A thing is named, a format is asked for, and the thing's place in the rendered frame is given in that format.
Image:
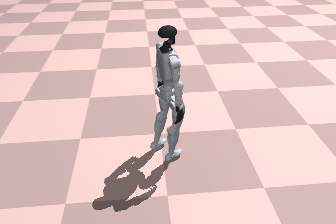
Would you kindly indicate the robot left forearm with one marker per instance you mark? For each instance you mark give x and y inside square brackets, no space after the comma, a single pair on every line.
[158,74]

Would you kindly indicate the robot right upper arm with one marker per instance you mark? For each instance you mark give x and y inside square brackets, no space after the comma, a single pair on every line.
[174,65]

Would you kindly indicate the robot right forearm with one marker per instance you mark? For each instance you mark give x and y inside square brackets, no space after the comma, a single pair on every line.
[178,96]

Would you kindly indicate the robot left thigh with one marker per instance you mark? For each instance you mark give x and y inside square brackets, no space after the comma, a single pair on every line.
[164,107]

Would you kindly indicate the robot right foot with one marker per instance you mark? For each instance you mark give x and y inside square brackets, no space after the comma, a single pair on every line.
[177,152]

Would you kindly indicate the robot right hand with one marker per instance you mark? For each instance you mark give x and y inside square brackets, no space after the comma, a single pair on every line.
[179,116]

